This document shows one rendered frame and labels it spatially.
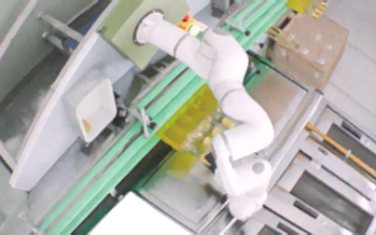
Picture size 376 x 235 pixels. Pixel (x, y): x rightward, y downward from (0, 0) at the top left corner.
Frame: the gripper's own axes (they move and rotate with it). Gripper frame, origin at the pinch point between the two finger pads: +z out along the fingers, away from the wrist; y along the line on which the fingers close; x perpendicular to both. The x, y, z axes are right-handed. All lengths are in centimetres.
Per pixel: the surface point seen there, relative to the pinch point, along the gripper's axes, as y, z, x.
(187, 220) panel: -11.7, -11.6, 19.1
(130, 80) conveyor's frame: 15.5, 37.9, 8.6
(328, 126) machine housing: -17, -16, -63
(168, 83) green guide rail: 13.4, 29.2, -2.9
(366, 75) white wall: -316, 84, -417
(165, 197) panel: -12.4, 2.2, 19.4
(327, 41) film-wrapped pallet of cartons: -240, 139, -331
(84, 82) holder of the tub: 34, 34, 28
